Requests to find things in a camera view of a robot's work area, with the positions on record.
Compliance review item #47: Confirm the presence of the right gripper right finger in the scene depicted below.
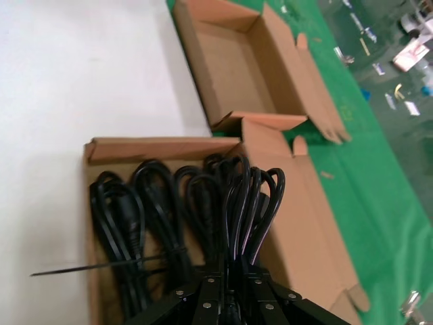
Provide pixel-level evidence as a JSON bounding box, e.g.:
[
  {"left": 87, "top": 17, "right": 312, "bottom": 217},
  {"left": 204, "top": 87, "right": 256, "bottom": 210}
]
[{"left": 232, "top": 266, "right": 344, "bottom": 325}]

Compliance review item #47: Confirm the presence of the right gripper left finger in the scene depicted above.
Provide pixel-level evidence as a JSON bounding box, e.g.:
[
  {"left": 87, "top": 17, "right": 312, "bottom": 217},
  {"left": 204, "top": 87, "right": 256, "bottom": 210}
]
[{"left": 141, "top": 267, "right": 233, "bottom": 325}]

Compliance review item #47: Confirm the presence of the black power cable bundle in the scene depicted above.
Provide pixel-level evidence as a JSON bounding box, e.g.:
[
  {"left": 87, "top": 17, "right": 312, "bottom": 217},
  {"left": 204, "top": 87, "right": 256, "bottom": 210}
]
[
  {"left": 89, "top": 171, "right": 148, "bottom": 319},
  {"left": 174, "top": 165, "right": 226, "bottom": 272},
  {"left": 132, "top": 160, "right": 192, "bottom": 275},
  {"left": 224, "top": 165, "right": 287, "bottom": 274},
  {"left": 202, "top": 152, "right": 252, "bottom": 192}
]

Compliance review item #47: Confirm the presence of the cardboard box with lid hole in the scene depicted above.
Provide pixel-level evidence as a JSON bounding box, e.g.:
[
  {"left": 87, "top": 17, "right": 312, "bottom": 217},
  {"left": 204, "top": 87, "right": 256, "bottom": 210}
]
[{"left": 172, "top": 0, "right": 351, "bottom": 145}]

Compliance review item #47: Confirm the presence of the black zip tie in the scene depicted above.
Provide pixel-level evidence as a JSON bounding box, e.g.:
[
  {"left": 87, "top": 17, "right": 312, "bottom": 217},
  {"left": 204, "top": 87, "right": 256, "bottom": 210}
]
[{"left": 29, "top": 255, "right": 170, "bottom": 278}]

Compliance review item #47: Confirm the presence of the green table cloth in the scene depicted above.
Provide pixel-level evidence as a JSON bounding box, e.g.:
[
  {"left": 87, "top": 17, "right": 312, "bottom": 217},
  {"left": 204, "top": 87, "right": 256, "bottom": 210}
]
[{"left": 165, "top": 0, "right": 433, "bottom": 325}]

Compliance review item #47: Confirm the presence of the white floor label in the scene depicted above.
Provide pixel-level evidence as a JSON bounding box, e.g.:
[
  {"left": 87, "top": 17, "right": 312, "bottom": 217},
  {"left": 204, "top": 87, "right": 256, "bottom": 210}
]
[{"left": 403, "top": 100, "right": 421, "bottom": 116}]

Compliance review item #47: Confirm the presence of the pink white background object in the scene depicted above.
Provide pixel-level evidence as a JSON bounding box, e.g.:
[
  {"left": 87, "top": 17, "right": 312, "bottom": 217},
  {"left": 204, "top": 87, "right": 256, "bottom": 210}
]
[{"left": 391, "top": 43, "right": 431, "bottom": 72}]

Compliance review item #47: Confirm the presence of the white background machine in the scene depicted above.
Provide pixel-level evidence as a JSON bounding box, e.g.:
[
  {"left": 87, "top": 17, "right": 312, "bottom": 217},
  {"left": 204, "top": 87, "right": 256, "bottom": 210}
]
[{"left": 400, "top": 0, "right": 433, "bottom": 32}]

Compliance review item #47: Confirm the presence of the cardboard box holding cables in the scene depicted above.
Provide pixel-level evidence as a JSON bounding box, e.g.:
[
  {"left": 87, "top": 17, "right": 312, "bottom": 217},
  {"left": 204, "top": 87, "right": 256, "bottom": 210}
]
[{"left": 83, "top": 113, "right": 370, "bottom": 325}]

